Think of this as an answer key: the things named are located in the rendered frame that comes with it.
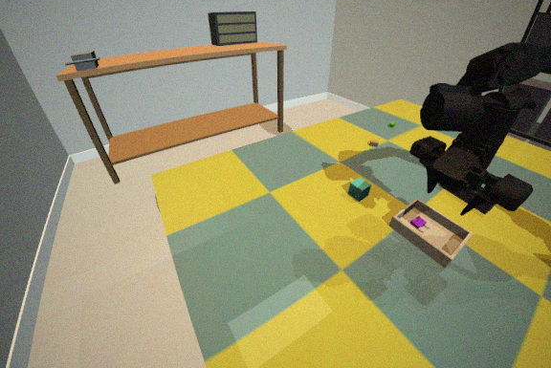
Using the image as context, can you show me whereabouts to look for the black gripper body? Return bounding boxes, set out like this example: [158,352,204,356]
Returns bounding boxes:
[410,131,533,211]

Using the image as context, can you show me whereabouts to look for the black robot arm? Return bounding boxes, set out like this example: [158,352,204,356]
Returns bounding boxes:
[420,42,551,191]

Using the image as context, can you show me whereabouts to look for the tan open tray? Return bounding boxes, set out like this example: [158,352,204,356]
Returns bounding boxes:
[389,198,473,269]

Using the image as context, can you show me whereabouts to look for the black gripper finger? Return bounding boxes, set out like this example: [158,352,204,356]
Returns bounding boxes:
[419,160,437,193]
[460,188,496,216]

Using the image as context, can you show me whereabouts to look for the violet fuse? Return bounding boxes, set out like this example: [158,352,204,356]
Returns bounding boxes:
[410,216,431,232]

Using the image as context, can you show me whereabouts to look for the teal cube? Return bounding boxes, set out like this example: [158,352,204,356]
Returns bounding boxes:
[348,178,372,201]

